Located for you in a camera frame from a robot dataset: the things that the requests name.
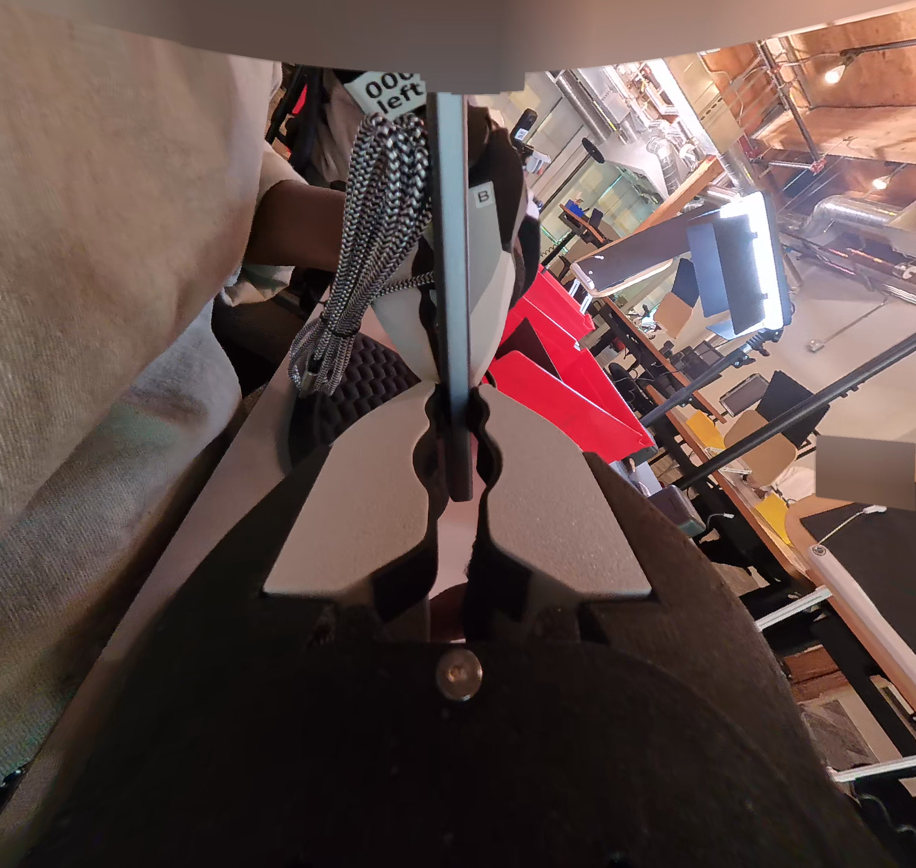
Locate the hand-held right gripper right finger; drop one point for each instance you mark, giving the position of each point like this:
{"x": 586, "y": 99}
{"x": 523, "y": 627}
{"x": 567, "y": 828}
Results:
{"x": 558, "y": 524}

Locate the studio light panel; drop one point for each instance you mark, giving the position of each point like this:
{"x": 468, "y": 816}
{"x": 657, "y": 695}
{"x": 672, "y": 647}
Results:
{"x": 751, "y": 267}

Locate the white panel stand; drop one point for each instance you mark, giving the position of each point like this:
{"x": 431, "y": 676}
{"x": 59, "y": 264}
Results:
{"x": 820, "y": 553}

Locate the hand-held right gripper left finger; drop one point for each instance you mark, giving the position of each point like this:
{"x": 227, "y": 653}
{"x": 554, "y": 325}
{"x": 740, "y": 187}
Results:
{"x": 358, "y": 517}

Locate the grey usb hub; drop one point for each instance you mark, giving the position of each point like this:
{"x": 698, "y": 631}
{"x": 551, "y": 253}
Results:
{"x": 452, "y": 274}

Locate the person's left forearm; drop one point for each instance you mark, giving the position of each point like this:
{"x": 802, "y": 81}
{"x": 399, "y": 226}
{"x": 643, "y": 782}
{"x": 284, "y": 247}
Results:
{"x": 300, "y": 224}

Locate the black light stand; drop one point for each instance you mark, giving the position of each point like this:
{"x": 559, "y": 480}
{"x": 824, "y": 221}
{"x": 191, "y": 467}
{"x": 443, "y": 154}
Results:
{"x": 787, "y": 380}

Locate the tan chair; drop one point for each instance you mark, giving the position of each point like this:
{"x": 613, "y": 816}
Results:
{"x": 758, "y": 453}

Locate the grey box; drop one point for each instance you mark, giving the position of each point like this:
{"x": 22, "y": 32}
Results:
{"x": 676, "y": 510}

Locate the black panel with wooden edge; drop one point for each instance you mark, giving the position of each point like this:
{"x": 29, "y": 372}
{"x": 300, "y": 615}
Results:
{"x": 873, "y": 546}

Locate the person's light clothing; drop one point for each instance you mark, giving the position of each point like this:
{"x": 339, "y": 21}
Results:
{"x": 107, "y": 238}

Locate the dark tilted panel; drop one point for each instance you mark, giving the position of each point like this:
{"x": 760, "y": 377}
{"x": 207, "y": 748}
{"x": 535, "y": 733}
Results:
{"x": 630, "y": 256}

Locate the silver ventilation duct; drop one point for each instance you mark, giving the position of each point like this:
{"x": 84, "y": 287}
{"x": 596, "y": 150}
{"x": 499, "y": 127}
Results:
{"x": 851, "y": 217}

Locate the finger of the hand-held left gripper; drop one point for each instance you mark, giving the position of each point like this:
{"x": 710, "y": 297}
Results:
{"x": 401, "y": 331}
{"x": 490, "y": 288}

